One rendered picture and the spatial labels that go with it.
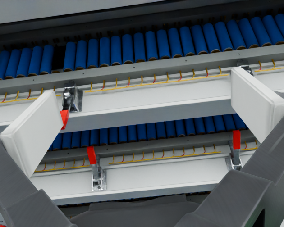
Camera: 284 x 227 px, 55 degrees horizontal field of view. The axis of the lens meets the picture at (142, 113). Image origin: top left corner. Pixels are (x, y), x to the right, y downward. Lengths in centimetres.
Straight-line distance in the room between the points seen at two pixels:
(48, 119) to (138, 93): 26
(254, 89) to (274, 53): 31
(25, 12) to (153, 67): 19
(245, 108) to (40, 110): 13
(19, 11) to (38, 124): 24
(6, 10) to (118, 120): 22
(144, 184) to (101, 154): 11
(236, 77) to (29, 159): 14
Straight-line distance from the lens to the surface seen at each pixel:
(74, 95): 43
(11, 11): 40
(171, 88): 44
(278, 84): 46
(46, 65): 50
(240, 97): 19
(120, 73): 44
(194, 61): 44
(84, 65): 48
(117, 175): 57
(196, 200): 70
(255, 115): 17
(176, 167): 56
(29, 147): 17
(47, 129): 19
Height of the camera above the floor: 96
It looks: 35 degrees down
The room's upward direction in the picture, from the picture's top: 9 degrees counter-clockwise
